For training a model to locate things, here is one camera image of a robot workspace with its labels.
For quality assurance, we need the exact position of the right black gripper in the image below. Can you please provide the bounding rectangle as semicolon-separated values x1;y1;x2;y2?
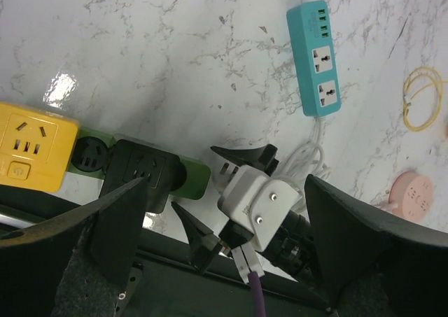
171;144;315;282

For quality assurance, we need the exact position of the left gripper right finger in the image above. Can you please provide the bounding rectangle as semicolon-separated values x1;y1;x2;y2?
304;175;447;316

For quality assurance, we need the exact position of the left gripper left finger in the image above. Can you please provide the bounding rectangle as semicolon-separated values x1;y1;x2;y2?
1;178;148;316

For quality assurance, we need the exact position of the round pink power socket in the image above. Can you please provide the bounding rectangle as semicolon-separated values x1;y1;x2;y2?
389;171;434;223

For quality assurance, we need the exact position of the teal power strip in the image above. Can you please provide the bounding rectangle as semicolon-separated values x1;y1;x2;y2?
286;0;342;118

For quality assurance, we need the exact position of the yellow charger cable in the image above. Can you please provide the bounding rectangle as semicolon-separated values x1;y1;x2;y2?
402;66;448;132

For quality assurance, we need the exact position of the yellow cube socket adapter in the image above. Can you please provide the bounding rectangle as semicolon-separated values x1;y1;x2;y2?
1;102;80;192

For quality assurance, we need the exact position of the black cube adapter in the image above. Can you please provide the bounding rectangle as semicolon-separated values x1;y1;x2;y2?
99;139;187;214

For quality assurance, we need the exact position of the green power strip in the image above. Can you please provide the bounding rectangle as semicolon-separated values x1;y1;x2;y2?
68;127;211;200

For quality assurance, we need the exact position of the white coiled power cable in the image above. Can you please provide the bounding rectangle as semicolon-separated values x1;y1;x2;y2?
276;115;333;188

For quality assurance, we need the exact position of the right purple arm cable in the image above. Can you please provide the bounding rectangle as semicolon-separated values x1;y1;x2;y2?
244;271;269;317

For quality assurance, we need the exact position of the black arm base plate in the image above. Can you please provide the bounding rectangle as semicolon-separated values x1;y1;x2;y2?
0;190;333;317

